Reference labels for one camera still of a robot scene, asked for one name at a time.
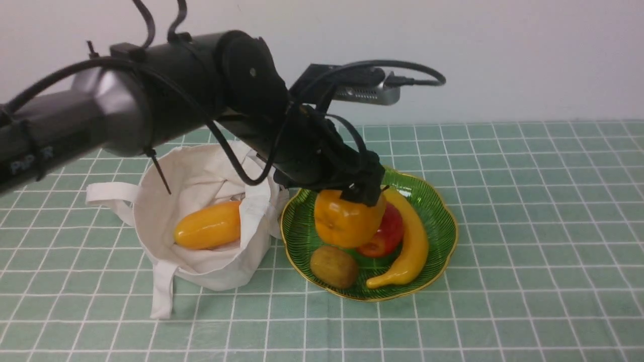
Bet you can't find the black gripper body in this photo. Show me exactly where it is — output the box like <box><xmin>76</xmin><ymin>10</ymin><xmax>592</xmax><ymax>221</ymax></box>
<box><xmin>272</xmin><ymin>108</ymin><xmax>385</xmax><ymax>207</ymax></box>

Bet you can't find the yellow banana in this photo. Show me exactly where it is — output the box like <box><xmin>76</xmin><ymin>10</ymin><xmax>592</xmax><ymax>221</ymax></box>
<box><xmin>366</xmin><ymin>188</ymin><xmax>429</xmax><ymax>289</ymax></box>

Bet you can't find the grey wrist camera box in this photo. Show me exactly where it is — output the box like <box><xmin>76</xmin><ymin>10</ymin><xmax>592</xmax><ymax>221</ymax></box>
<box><xmin>303</xmin><ymin>68</ymin><xmax>401</xmax><ymax>106</ymax></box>

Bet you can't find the white cloth tote bag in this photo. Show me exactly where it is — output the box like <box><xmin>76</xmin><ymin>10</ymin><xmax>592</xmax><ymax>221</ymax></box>
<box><xmin>86</xmin><ymin>144</ymin><xmax>290</xmax><ymax>319</ymax></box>

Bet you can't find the green glass scalloped plate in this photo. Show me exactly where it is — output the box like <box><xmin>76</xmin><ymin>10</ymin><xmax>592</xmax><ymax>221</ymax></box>
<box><xmin>280</xmin><ymin>167</ymin><xmax>459</xmax><ymax>302</ymax></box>

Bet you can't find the round orange persimmon fruit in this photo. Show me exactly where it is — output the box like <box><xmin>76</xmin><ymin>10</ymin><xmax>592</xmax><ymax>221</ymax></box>
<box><xmin>313</xmin><ymin>190</ymin><xmax>387</xmax><ymax>249</ymax></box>

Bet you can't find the red apple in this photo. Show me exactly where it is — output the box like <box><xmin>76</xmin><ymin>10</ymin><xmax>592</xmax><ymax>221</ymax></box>
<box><xmin>357</xmin><ymin>203</ymin><xmax>404</xmax><ymax>258</ymax></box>

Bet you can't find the green checkered tablecloth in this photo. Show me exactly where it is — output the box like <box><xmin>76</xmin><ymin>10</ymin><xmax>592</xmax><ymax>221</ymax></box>
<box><xmin>1</xmin><ymin>121</ymin><xmax>643</xmax><ymax>361</ymax></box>

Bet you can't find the brown kiwi fruit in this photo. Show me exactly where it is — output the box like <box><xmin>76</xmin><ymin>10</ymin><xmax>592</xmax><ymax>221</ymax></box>
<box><xmin>309</xmin><ymin>245</ymin><xmax>359</xmax><ymax>289</ymax></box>

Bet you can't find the elongated orange mango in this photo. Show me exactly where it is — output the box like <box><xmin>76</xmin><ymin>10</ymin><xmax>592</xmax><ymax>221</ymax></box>
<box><xmin>174</xmin><ymin>200</ymin><xmax>242</xmax><ymax>250</ymax></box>

